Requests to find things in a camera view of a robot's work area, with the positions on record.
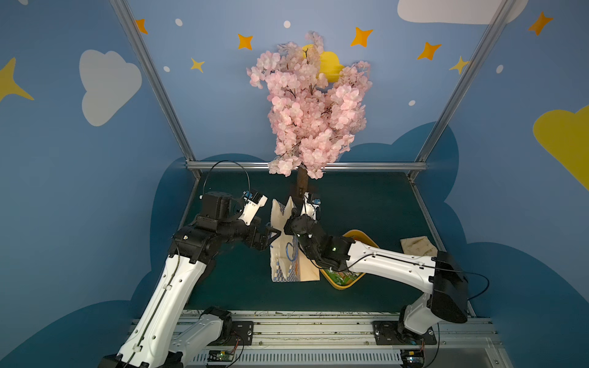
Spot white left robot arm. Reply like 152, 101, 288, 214
99, 189, 282, 367

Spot right green circuit board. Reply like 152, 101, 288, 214
400, 351, 425, 368

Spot yellow plastic tray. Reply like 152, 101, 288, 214
320, 229, 378, 291

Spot left green circuit board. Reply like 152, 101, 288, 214
207, 351, 235, 363

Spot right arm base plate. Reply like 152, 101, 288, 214
372, 320, 437, 346

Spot green circuit board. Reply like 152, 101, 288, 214
207, 351, 235, 363
400, 351, 425, 368

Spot green yellow soup packet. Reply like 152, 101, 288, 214
325, 270, 364, 287

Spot blue checkered paper bag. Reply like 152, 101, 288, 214
269, 198, 320, 283

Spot pink cherry blossom tree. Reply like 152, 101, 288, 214
247, 32, 372, 202

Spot aluminium frame rail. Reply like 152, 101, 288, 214
186, 160, 428, 173

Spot beige cloth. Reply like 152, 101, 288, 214
400, 236, 438, 257

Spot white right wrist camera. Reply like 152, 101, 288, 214
302, 192, 321, 221

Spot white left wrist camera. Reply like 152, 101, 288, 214
239, 191, 268, 226

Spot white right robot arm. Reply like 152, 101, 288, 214
282, 215, 490, 340

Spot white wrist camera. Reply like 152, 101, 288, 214
302, 192, 321, 221
239, 191, 268, 226

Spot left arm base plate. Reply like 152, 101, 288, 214
210, 320, 255, 347

